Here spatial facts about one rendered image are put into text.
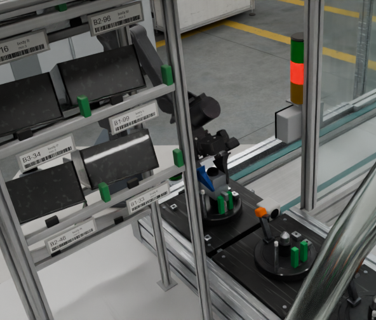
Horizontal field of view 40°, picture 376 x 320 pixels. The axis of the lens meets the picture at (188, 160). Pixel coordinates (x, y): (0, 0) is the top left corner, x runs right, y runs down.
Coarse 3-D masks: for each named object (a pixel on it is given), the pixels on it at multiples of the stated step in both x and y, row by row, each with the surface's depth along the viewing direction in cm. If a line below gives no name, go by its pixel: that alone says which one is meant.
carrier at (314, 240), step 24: (288, 216) 130; (240, 240) 124; (264, 240) 119; (288, 240) 114; (312, 240) 122; (240, 264) 117; (264, 264) 114; (288, 264) 113; (264, 288) 111; (288, 288) 110
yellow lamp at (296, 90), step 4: (292, 84) 117; (296, 84) 116; (300, 84) 116; (292, 88) 118; (296, 88) 117; (300, 88) 116; (292, 92) 118; (296, 92) 117; (300, 92) 117; (292, 96) 119; (296, 96) 118; (300, 96) 117; (292, 100) 119; (296, 100) 118; (300, 100) 118
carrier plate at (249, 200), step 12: (240, 192) 141; (252, 192) 140; (168, 204) 139; (180, 204) 139; (252, 204) 136; (168, 216) 135; (180, 216) 135; (240, 216) 132; (252, 216) 132; (180, 228) 130; (204, 228) 130; (216, 228) 129; (228, 228) 129; (240, 228) 128; (252, 228) 128; (216, 240) 125; (228, 240) 125; (216, 252) 124
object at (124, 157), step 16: (112, 144) 90; (128, 144) 91; (144, 144) 92; (80, 160) 91; (96, 160) 90; (112, 160) 91; (128, 160) 92; (144, 160) 93; (80, 176) 98; (96, 176) 90; (112, 176) 91; (128, 176) 92
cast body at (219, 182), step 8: (208, 168) 130; (216, 168) 129; (208, 176) 129; (216, 176) 128; (224, 176) 129; (200, 184) 133; (216, 184) 128; (224, 184) 130; (208, 192) 131; (216, 192) 128; (224, 192) 129; (216, 200) 129; (224, 200) 129
